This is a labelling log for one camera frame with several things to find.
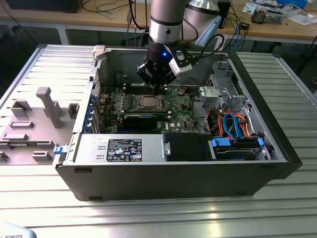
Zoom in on black PC case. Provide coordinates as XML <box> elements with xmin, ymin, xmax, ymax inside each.
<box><xmin>52</xmin><ymin>44</ymin><xmax>303</xmax><ymax>203</ymax></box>

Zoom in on hard disk blue carrier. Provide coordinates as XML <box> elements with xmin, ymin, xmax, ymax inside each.
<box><xmin>208</xmin><ymin>135</ymin><xmax>266</xmax><ymax>162</ymax></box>

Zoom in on wooden desk white frame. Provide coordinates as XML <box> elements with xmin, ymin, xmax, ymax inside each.
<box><xmin>215</xmin><ymin>0</ymin><xmax>317</xmax><ymax>46</ymax></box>
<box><xmin>0</xmin><ymin>0</ymin><xmax>152</xmax><ymax>46</ymax></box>

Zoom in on thick black cable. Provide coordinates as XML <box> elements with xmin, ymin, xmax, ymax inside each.
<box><xmin>188</xmin><ymin>86</ymin><xmax>202</xmax><ymax>114</ymax></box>

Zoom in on grey metal device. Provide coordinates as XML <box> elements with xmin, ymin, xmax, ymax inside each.
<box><xmin>266</xmin><ymin>9</ymin><xmax>284</xmax><ymax>25</ymax></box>

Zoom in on grey parts rack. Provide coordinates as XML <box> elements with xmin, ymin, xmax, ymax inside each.
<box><xmin>0</xmin><ymin>86</ymin><xmax>81</xmax><ymax>166</ymax></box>

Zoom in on white paper sheets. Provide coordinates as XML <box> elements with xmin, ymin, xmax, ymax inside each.
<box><xmin>284</xmin><ymin>13</ymin><xmax>317</xmax><ymax>26</ymax></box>

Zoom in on black camera cable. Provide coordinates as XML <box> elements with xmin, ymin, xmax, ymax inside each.
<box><xmin>193</xmin><ymin>33</ymin><xmax>225</xmax><ymax>64</ymax></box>

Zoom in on blue flat wire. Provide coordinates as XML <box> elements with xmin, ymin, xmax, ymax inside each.
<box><xmin>231</xmin><ymin>112</ymin><xmax>245</xmax><ymax>139</ymax></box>
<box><xmin>222</xmin><ymin>113</ymin><xmax>236</xmax><ymax>139</ymax></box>

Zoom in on orange wire bundle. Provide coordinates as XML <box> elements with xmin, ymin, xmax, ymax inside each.
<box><xmin>234</xmin><ymin>113</ymin><xmax>252</xmax><ymax>138</ymax></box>

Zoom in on blue cardboard box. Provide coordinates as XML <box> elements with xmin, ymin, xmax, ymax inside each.
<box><xmin>276</xmin><ymin>0</ymin><xmax>308</xmax><ymax>8</ymax></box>

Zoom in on green motherboard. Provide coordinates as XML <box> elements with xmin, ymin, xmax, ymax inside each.
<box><xmin>98</xmin><ymin>83</ymin><xmax>200</xmax><ymax>136</ymax></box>

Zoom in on silver power supply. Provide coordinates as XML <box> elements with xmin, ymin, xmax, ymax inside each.
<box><xmin>62</xmin><ymin>133</ymin><xmax>166</xmax><ymax>166</ymax></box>

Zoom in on dark cooler block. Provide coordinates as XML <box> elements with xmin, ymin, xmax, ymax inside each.
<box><xmin>251</xmin><ymin>6</ymin><xmax>267</xmax><ymax>25</ymax></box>

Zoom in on white plastic case latch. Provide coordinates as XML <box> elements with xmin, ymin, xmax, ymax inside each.
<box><xmin>92</xmin><ymin>45</ymin><xmax>107</xmax><ymax>61</ymax></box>

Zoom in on red wire bundle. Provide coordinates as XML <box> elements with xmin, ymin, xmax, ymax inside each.
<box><xmin>208</xmin><ymin>109</ymin><xmax>225</xmax><ymax>132</ymax></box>

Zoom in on silver metal bracket box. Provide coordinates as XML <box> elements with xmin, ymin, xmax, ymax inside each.
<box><xmin>198</xmin><ymin>86</ymin><xmax>222</xmax><ymax>107</ymax></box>

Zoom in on black graphics card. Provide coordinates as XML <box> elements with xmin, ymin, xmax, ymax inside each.
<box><xmin>123</xmin><ymin>113</ymin><xmax>159</xmax><ymax>131</ymax></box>

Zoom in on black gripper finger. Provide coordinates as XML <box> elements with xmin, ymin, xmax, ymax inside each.
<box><xmin>136</xmin><ymin>60</ymin><xmax>159</xmax><ymax>95</ymax></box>
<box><xmin>157</xmin><ymin>68</ymin><xmax>178</xmax><ymax>91</ymax></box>

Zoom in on white printed card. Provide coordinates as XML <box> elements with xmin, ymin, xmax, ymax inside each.
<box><xmin>242</xmin><ymin>2</ymin><xmax>256</xmax><ymax>13</ymax></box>

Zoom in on black computer box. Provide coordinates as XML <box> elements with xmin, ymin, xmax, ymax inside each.
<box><xmin>5</xmin><ymin>0</ymin><xmax>80</xmax><ymax>14</ymax></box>

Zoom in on CPU socket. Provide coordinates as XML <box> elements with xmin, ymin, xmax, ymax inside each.
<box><xmin>136</xmin><ymin>94</ymin><xmax>166</xmax><ymax>111</ymax></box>

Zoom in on metal socket cover frame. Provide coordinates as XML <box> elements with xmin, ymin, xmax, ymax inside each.
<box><xmin>137</xmin><ymin>95</ymin><xmax>166</xmax><ymax>110</ymax></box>

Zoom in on silver metal latch plate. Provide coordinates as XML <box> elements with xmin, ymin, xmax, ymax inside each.
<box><xmin>162</xmin><ymin>138</ymin><xmax>172</xmax><ymax>159</ymax></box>

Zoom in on silver perforated drive cage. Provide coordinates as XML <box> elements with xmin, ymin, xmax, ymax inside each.
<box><xmin>207</xmin><ymin>60</ymin><xmax>240</xmax><ymax>96</ymax></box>

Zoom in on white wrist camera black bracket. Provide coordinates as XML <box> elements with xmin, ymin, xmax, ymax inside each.
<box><xmin>168</xmin><ymin>44</ymin><xmax>198</xmax><ymax>78</ymax></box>

